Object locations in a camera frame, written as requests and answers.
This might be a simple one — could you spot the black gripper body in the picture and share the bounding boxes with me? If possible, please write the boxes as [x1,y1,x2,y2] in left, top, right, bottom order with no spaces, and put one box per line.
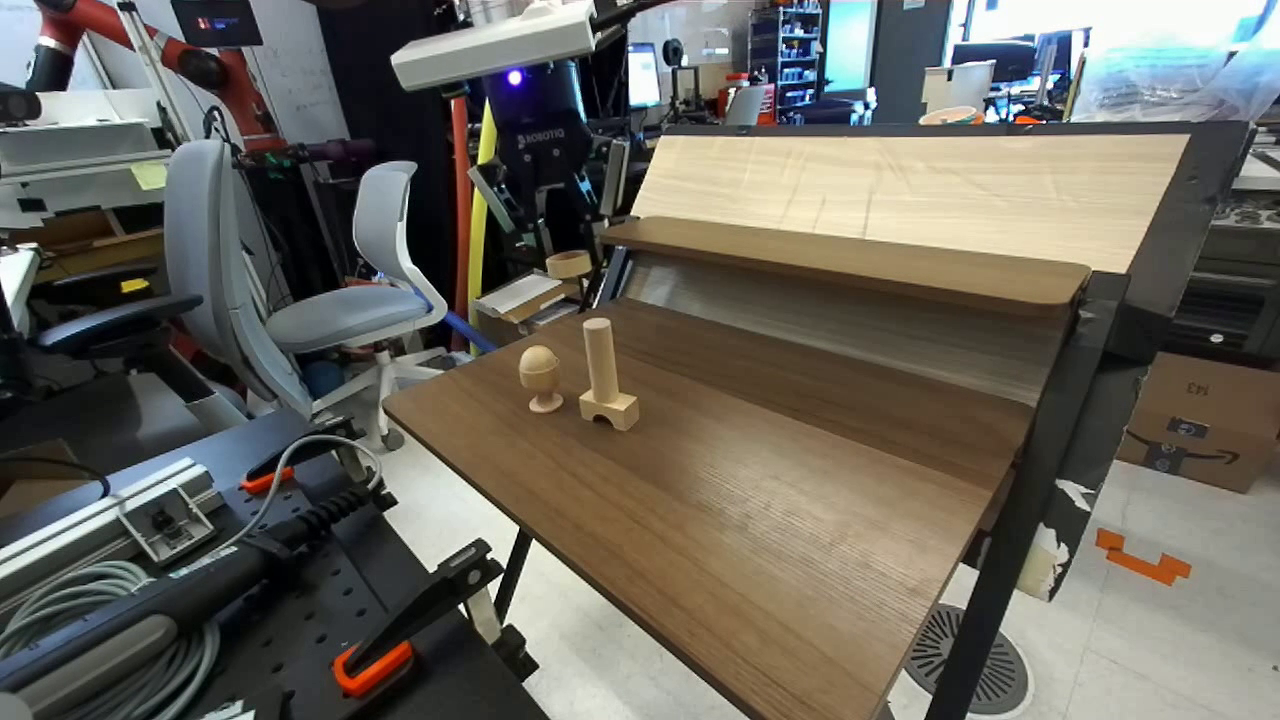
[477,66,624,188]

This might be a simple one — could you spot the wooden cylinder on base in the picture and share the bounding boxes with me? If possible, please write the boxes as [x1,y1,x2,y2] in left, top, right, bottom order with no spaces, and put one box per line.
[576,314,644,435]

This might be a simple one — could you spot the orange foam tube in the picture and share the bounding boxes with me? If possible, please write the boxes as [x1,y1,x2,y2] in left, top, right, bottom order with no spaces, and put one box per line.
[442,90,477,324]

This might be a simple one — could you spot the yellow foam tube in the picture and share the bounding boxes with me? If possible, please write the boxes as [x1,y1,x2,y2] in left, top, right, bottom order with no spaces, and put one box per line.
[462,91,499,321]

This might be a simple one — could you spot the stack of flat boxes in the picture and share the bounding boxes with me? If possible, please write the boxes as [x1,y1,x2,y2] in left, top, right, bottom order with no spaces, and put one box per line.
[470,267,592,348]

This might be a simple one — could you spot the background computer monitor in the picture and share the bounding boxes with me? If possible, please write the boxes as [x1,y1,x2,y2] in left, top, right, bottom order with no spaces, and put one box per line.
[624,35,669,112]

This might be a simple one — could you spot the blue stick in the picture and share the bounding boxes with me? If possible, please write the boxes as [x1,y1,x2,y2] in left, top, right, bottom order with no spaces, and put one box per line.
[439,314,499,361]

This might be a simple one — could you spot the wooden egg figure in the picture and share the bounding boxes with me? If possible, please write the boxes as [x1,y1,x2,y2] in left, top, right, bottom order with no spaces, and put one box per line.
[514,340,566,418]

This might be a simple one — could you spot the white swivel chair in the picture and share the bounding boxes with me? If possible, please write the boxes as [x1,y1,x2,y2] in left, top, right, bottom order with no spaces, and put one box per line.
[262,158,452,456]

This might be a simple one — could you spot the grey office chair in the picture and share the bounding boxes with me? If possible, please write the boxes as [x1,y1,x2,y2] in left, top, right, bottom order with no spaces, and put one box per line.
[34,138,315,425]

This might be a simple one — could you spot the light wooden back panel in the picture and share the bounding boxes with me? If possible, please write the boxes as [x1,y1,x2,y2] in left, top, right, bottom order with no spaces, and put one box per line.
[629,128,1192,276]

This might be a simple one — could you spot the white equipment cabinet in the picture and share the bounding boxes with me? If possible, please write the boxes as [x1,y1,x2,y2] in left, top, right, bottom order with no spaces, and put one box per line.
[0,90,170,231]

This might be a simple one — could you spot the black perforated workbench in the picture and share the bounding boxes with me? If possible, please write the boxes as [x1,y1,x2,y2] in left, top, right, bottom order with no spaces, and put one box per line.
[0,406,552,720]

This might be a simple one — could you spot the wooden desk with shelf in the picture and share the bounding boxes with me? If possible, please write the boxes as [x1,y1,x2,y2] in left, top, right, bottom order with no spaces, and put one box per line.
[492,115,1256,720]

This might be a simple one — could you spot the white tape patch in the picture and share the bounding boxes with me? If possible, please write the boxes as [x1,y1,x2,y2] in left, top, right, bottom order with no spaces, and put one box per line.
[1015,526,1076,599]

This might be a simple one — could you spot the round floor drain grate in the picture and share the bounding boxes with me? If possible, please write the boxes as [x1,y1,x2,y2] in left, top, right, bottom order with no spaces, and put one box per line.
[901,599,1037,720]

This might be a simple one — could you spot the brown cardboard box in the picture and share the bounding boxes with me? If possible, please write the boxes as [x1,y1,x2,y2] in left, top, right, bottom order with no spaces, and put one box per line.
[1116,348,1280,497]

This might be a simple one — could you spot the thin white cable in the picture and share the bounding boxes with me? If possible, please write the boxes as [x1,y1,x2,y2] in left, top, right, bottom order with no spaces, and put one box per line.
[197,431,384,565]

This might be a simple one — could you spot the small orange tool handle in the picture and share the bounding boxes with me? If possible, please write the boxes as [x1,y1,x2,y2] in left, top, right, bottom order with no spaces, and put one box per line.
[234,463,299,500]

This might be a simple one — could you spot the black clamp orange handle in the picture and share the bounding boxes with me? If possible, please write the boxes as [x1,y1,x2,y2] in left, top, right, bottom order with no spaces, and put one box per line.
[329,538,506,706]

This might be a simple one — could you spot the aluminium extrusion rail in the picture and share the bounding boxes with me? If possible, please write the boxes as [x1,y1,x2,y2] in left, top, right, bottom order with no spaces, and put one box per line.
[0,456,229,596]

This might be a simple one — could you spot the grey cable bundle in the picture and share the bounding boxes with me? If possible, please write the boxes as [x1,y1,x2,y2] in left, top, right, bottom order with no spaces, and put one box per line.
[0,558,223,720]

